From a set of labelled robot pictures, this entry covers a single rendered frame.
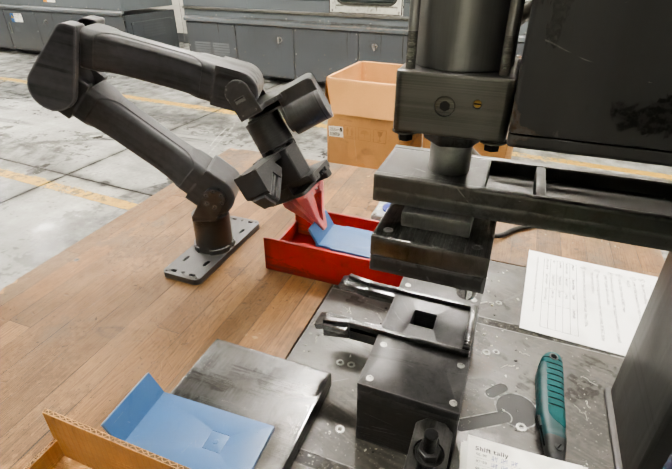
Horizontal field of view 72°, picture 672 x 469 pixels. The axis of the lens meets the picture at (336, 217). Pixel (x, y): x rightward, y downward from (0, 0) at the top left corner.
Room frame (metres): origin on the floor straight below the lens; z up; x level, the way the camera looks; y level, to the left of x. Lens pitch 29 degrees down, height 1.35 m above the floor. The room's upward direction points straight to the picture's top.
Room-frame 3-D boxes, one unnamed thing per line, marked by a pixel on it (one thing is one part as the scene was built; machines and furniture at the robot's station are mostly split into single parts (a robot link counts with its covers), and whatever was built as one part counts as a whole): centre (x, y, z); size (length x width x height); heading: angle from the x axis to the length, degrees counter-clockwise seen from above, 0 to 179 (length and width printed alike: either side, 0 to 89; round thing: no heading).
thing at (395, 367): (0.40, -0.10, 0.98); 0.20 x 0.10 x 0.01; 159
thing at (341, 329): (0.40, -0.01, 0.98); 0.07 x 0.02 x 0.01; 69
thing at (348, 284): (0.48, -0.04, 0.98); 0.07 x 0.02 x 0.01; 69
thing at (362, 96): (2.97, -0.26, 0.43); 0.59 x 0.54 x 0.58; 155
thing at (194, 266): (0.69, 0.21, 0.94); 0.20 x 0.07 x 0.08; 159
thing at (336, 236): (0.63, -0.04, 0.96); 0.15 x 0.07 x 0.03; 69
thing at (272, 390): (0.34, 0.11, 0.91); 0.17 x 0.16 x 0.02; 159
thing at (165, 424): (0.31, 0.15, 0.93); 0.15 x 0.07 x 0.03; 71
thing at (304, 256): (0.64, -0.02, 0.93); 0.25 x 0.12 x 0.06; 69
